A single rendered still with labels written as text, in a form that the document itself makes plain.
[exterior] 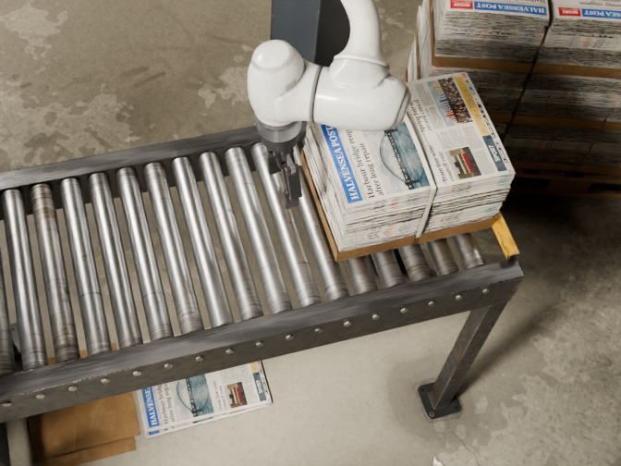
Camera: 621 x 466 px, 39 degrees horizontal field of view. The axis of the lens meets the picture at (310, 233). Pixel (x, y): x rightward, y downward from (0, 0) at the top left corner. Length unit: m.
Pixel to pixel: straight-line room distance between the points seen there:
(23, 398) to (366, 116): 0.88
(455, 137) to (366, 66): 0.40
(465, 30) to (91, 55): 1.51
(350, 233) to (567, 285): 1.29
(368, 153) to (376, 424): 1.06
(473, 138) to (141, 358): 0.83
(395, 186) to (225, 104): 1.53
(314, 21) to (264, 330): 1.08
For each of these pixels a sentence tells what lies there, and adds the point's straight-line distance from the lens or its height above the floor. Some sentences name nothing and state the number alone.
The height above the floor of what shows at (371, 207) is 1.01.
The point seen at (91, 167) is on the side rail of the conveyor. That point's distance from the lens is 2.09.
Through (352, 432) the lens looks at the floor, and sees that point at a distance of 2.63.
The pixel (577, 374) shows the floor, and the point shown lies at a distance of 2.87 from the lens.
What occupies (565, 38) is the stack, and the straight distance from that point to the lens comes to 2.58.
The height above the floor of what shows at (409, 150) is 1.03.
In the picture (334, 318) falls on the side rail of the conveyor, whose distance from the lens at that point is 1.88.
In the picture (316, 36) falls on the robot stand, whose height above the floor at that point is 0.59.
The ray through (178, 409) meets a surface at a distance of 2.63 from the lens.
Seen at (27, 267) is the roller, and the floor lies 0.80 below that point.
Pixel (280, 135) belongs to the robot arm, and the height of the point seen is 1.17.
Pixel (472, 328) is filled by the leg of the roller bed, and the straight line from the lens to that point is 2.23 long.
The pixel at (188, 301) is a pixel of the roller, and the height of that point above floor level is 0.80.
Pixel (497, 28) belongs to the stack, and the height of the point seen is 0.77.
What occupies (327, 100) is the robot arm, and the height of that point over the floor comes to 1.30.
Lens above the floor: 2.48
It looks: 58 degrees down
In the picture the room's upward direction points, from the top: 8 degrees clockwise
